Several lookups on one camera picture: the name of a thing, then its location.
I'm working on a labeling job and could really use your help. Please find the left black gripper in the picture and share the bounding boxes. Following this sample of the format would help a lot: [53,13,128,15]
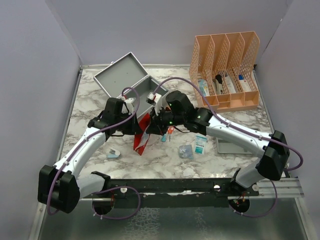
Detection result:
[115,111,143,136]

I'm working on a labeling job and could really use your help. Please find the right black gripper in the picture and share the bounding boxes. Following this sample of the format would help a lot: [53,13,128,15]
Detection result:
[145,105,186,137]

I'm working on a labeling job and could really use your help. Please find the orange scissors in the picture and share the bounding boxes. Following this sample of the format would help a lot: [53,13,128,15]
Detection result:
[167,126,175,142]

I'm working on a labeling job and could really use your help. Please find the teal bandage roll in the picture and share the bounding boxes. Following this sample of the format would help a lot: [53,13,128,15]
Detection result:
[161,134,167,143]

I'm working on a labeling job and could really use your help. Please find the red first aid pouch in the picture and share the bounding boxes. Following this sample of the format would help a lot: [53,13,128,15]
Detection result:
[133,113,151,156]

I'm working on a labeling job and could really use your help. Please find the silver foil packet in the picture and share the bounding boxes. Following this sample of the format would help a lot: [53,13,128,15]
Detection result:
[178,144,194,159]

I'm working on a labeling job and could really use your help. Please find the small clear pill packets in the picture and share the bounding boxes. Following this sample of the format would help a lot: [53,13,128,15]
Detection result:
[140,132,150,146]

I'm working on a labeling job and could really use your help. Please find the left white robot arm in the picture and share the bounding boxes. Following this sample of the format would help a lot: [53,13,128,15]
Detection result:
[37,97,141,213]

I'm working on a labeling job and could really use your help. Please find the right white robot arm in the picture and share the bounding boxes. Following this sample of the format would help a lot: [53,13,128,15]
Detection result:
[146,90,290,196]

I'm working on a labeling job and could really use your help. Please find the teal medicine box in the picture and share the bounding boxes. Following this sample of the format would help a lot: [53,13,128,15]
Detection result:
[197,78,210,96]

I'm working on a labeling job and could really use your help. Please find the white medicine box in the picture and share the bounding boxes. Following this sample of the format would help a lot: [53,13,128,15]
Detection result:
[225,75,237,94]

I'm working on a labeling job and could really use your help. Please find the red blue medicine box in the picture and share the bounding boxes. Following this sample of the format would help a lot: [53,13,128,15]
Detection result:
[238,74,251,92]

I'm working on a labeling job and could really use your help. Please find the silver metal case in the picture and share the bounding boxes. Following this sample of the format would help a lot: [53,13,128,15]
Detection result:
[93,52,160,119]

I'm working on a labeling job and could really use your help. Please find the teal white gauze sachet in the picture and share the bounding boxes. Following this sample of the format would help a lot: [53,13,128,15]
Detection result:
[194,135,207,155]

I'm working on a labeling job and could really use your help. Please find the grey plastic tray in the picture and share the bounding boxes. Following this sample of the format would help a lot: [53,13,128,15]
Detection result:
[216,138,252,155]

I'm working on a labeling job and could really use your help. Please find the black white thermometer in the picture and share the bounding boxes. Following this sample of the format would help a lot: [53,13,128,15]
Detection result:
[213,74,223,95]

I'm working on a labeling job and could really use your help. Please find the peach file organizer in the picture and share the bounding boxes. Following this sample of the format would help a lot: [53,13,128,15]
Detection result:
[189,31,260,113]

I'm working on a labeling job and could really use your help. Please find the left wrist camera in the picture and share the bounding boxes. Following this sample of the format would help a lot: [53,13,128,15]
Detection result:
[120,96,135,115]

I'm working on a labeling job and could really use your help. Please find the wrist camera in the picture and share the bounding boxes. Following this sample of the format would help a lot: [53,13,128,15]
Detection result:
[120,96,135,115]
[146,92,163,116]

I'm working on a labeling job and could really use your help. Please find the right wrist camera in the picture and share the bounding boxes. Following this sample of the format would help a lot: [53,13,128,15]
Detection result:
[146,92,163,116]

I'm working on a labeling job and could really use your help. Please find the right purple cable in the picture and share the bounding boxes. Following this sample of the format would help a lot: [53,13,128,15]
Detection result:
[153,77,304,218]

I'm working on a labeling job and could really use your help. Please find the purple cable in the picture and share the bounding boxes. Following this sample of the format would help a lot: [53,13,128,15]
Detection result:
[153,77,304,218]
[46,86,143,221]

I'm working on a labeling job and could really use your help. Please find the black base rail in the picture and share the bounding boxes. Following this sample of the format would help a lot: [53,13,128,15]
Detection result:
[84,177,259,214]

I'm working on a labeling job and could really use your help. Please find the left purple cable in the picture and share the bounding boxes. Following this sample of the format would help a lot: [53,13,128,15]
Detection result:
[46,86,143,221]

